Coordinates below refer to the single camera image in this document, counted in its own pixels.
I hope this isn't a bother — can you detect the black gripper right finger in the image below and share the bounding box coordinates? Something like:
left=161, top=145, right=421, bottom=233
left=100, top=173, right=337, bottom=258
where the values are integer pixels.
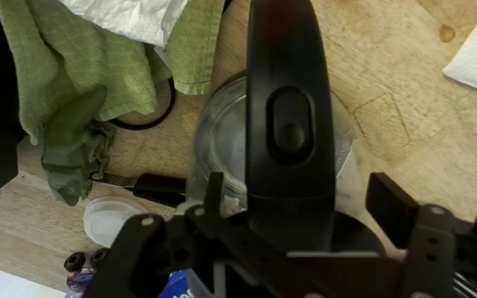
left=367, top=170, right=421, bottom=253

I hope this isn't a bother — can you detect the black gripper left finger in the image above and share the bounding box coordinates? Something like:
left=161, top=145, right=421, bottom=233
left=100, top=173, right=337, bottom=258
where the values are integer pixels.
left=205, top=170, right=228, bottom=222

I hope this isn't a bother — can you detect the glass kettle black handle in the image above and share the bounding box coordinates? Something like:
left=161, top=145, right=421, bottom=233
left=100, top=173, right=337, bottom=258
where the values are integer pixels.
left=186, top=0, right=387, bottom=258

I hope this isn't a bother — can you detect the blue printed box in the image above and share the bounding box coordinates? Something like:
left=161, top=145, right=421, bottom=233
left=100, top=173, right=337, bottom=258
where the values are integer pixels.
left=158, top=268, right=203, bottom=298

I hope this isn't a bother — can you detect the white small cup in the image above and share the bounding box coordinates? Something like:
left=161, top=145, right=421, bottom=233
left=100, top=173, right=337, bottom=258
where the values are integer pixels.
left=82, top=197, right=143, bottom=248

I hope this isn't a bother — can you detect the small black wheel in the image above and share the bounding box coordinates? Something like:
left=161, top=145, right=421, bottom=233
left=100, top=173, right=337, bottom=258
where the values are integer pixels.
left=64, top=250, right=89, bottom=273
left=90, top=246, right=112, bottom=270

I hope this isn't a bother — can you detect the green vegetable toy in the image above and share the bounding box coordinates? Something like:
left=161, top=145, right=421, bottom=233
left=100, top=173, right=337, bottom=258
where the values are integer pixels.
left=0, top=0, right=228, bottom=207

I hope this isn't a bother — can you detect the white crumpled paper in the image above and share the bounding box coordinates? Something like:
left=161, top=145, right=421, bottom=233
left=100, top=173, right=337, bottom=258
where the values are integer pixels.
left=59, top=0, right=191, bottom=49

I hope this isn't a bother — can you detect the white paper sheet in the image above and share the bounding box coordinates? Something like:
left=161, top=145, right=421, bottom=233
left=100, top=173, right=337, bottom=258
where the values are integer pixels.
left=0, top=263, right=67, bottom=298

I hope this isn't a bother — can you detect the black power cord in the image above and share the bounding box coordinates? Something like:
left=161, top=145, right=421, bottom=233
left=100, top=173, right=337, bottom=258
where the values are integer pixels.
left=105, top=76, right=191, bottom=210

